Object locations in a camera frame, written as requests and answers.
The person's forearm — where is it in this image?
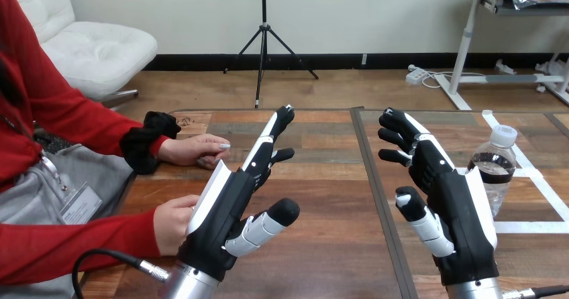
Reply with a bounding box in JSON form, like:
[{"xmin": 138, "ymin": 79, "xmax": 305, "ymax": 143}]
[
  {"xmin": 0, "ymin": 208, "xmax": 162, "ymax": 287},
  {"xmin": 53, "ymin": 83, "xmax": 183, "ymax": 176}
]

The tangle of cables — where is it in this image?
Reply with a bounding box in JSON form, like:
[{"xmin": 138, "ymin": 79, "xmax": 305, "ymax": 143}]
[{"xmin": 419, "ymin": 68, "xmax": 488, "ymax": 90}]

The white desk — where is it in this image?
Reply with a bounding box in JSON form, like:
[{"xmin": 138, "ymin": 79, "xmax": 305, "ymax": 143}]
[{"xmin": 433, "ymin": 0, "xmax": 569, "ymax": 112}]

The person's hand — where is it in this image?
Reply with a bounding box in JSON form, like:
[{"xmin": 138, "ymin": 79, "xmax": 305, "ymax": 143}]
[
  {"xmin": 152, "ymin": 194, "xmax": 201, "ymax": 257},
  {"xmin": 157, "ymin": 133, "xmax": 232, "ymax": 170}
]

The person's body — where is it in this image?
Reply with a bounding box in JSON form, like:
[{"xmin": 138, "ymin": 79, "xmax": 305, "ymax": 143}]
[{"xmin": 0, "ymin": 0, "xmax": 136, "ymax": 299}]

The black tripod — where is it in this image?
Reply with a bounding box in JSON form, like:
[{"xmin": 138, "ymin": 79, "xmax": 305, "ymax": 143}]
[{"xmin": 223, "ymin": 0, "xmax": 320, "ymax": 110}]

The white power strip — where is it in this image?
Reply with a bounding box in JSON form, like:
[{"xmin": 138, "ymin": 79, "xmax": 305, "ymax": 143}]
[{"xmin": 405, "ymin": 64, "xmax": 429, "ymax": 86}]

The clear water bottle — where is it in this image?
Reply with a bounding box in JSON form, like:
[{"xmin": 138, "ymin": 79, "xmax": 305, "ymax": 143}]
[{"xmin": 466, "ymin": 124, "xmax": 519, "ymax": 221}]

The black cable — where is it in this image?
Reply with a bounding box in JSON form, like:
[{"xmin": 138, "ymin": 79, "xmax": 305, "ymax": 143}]
[
  {"xmin": 502, "ymin": 284, "xmax": 569, "ymax": 299},
  {"xmin": 71, "ymin": 248, "xmax": 171, "ymax": 299}
]

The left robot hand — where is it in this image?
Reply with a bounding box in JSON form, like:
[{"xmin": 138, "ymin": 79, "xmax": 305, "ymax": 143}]
[{"xmin": 176, "ymin": 105, "xmax": 301, "ymax": 284}]

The white cushioned chair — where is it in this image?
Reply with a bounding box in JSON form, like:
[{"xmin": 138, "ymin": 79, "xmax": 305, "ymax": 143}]
[{"xmin": 6, "ymin": 0, "xmax": 159, "ymax": 109}]

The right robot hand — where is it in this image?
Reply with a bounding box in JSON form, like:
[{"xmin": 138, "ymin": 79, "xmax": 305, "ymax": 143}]
[{"xmin": 377, "ymin": 107, "xmax": 501, "ymax": 287}]

